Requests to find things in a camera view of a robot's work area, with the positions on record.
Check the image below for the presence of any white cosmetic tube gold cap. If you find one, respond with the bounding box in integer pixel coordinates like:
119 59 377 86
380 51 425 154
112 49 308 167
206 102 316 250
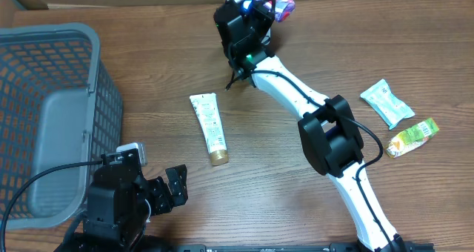
190 93 229 166

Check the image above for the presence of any green drink carton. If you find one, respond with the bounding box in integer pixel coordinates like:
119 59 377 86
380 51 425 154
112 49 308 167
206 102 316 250
385 118 439 158

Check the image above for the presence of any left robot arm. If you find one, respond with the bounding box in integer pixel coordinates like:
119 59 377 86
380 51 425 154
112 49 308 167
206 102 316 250
56 148 188 251

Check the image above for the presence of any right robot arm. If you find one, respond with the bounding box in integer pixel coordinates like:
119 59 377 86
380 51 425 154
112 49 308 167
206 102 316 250
213 0 407 251

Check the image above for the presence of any grey plastic shopping basket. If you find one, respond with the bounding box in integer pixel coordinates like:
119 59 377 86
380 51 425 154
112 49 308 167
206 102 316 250
1 23 123 230

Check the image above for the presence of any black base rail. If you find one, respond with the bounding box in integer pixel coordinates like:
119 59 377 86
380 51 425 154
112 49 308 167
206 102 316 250
167 242 435 252

